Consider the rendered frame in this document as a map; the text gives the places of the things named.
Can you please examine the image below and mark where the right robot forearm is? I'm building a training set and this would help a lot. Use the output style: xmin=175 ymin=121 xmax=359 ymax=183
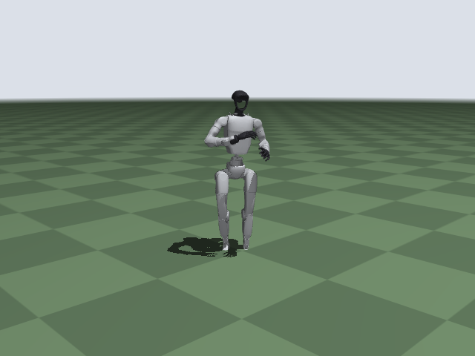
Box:
xmin=205 ymin=136 xmax=236 ymax=147

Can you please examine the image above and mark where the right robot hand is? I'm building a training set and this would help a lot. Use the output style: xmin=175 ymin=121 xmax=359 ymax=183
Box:
xmin=230 ymin=131 xmax=257 ymax=145

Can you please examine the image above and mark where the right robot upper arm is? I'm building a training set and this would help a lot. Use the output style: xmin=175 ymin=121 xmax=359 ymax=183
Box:
xmin=204 ymin=116 xmax=228 ymax=148

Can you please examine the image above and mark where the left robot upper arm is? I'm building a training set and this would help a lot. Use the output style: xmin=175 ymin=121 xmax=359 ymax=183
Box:
xmin=253 ymin=118 xmax=266 ymax=147

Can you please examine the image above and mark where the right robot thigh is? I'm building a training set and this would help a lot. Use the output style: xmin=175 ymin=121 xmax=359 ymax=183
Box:
xmin=214 ymin=168 xmax=229 ymax=221

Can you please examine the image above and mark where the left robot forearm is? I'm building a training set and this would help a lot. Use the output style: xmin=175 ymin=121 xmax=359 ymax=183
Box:
xmin=261 ymin=141 xmax=270 ymax=155

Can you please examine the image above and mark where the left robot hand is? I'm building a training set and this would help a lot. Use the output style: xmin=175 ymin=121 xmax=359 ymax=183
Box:
xmin=259 ymin=147 xmax=270 ymax=161

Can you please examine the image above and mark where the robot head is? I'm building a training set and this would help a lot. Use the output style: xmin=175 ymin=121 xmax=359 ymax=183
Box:
xmin=232 ymin=90 xmax=249 ymax=116

